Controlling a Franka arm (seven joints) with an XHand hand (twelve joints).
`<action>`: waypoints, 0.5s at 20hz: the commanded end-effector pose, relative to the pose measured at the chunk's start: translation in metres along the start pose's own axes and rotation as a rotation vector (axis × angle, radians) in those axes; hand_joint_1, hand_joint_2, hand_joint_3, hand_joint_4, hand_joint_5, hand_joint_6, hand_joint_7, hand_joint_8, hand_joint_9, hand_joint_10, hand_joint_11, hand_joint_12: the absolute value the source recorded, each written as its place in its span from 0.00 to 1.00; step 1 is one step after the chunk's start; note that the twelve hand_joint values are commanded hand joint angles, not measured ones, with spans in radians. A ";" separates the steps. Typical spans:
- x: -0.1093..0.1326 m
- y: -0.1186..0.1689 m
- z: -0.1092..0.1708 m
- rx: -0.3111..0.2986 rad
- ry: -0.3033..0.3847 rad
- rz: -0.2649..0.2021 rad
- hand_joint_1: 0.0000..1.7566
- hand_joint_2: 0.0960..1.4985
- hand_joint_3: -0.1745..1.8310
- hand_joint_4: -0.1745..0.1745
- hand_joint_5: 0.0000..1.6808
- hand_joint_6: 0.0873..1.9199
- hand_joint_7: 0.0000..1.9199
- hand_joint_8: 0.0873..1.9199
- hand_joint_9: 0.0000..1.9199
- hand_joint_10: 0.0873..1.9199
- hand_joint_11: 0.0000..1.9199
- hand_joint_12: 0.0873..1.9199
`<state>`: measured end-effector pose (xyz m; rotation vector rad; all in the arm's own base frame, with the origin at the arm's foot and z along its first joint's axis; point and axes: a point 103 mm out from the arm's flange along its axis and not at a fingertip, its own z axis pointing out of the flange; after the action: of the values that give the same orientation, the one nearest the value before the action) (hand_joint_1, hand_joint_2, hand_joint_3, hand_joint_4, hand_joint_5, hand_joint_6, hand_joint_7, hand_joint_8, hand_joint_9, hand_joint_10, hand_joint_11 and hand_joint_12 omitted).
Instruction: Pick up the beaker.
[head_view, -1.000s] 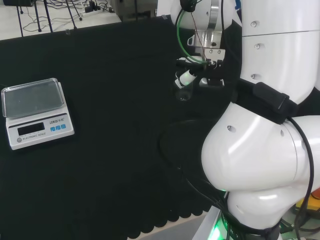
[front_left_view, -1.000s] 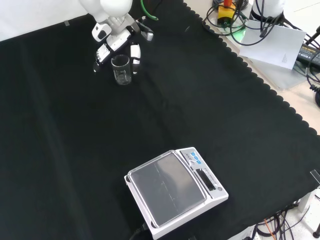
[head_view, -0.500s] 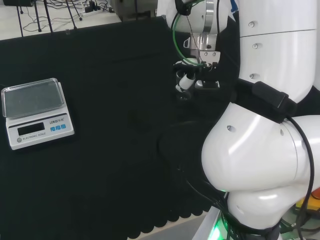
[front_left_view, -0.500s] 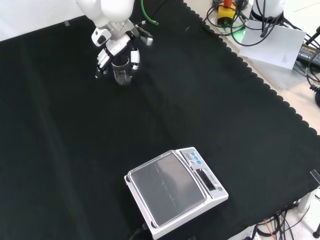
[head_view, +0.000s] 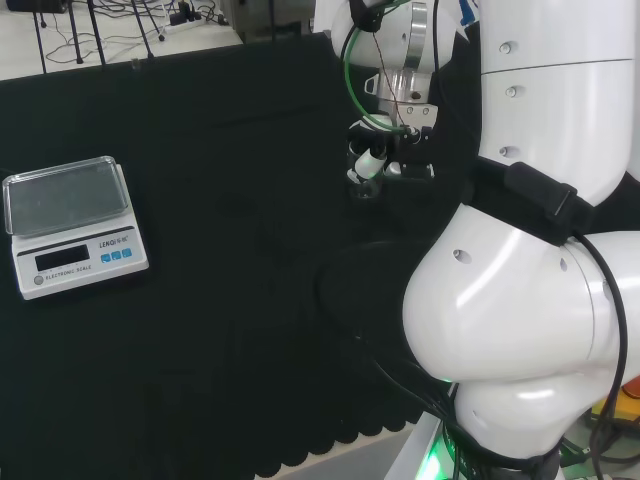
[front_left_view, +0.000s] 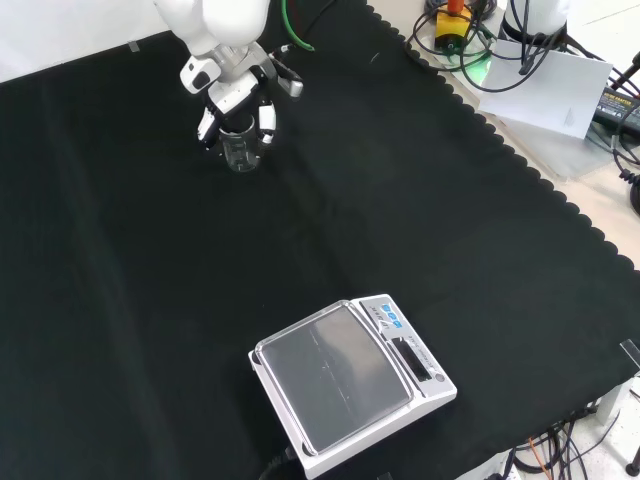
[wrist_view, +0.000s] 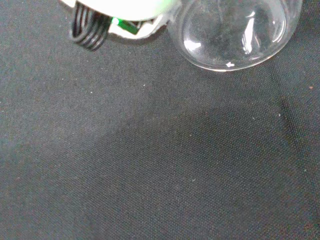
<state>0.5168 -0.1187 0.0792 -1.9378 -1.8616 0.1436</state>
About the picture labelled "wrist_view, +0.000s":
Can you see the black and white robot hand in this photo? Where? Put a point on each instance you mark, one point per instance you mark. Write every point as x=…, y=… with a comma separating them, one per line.
x=120, y=17

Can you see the black bench cloth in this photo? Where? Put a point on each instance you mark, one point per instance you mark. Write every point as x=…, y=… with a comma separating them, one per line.
x=150, y=150

